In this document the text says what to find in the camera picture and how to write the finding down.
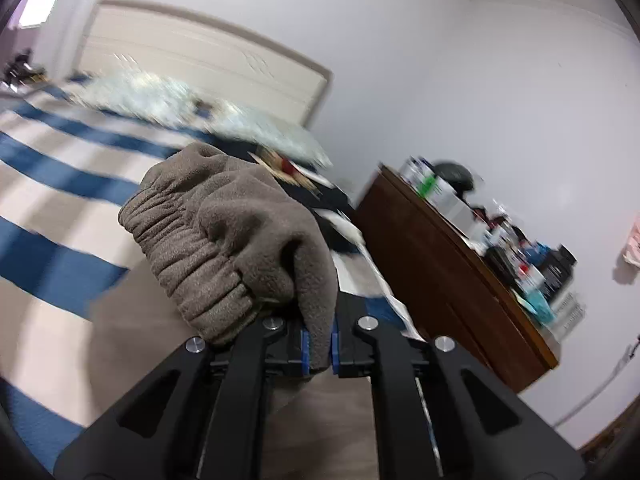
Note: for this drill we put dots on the pink cloth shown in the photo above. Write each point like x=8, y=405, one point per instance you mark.
x=632, y=245

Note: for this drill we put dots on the cream bed headboard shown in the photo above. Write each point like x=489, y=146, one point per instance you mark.
x=200, y=45

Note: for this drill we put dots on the clutter of bottles and boxes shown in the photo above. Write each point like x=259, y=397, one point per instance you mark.
x=505, y=240

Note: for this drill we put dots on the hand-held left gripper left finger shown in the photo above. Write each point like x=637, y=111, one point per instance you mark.
x=305, y=355

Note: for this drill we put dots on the brown wooden dresser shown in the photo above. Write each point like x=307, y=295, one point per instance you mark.
x=440, y=280

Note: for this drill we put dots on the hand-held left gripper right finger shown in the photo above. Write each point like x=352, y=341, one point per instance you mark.
x=336, y=355

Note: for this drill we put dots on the black round object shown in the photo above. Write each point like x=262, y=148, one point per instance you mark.
x=452, y=175

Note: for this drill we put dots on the dark cloth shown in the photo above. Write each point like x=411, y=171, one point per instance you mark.
x=330, y=197

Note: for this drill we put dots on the grey-brown fleece garment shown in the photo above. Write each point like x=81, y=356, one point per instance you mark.
x=240, y=220

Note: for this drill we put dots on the white ribbed box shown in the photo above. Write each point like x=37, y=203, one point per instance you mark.
x=569, y=315

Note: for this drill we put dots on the black bedside clutter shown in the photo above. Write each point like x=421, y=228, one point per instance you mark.
x=22, y=70

